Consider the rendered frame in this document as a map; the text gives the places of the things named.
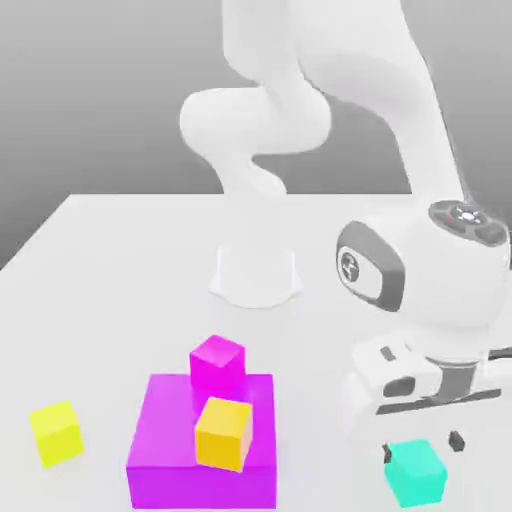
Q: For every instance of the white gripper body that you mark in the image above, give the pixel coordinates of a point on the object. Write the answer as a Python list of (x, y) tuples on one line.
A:
[(424, 420)]

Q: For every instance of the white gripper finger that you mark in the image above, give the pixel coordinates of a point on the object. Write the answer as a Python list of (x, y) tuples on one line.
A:
[(456, 440), (386, 454)]

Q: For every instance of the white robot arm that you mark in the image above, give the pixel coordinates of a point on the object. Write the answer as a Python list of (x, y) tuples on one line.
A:
[(264, 120)]

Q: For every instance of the small cyan cube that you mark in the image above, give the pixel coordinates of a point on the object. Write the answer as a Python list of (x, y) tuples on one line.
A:
[(416, 474)]

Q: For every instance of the small orange cube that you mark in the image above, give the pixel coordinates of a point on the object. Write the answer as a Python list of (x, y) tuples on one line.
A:
[(222, 436)]

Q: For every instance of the small magenta cube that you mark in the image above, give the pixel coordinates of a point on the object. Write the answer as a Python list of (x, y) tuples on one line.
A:
[(216, 364)]

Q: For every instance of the small yellow cube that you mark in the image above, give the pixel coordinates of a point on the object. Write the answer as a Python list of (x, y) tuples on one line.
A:
[(56, 434)]

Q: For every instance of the large purple box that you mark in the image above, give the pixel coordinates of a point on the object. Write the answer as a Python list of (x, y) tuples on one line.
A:
[(168, 448)]

